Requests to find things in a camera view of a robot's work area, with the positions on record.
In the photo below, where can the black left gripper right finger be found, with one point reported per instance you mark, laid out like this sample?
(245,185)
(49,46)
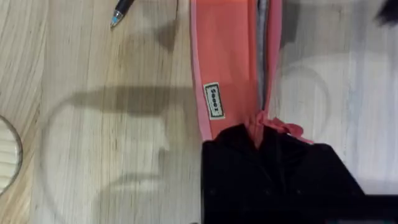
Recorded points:
(304,177)

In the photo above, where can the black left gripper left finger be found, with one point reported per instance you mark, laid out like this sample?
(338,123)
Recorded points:
(230,174)

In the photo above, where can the coral pink zip bag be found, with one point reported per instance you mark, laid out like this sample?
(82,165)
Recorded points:
(227,56)

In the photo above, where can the black pen with blue tip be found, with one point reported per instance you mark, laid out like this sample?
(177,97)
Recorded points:
(120,12)

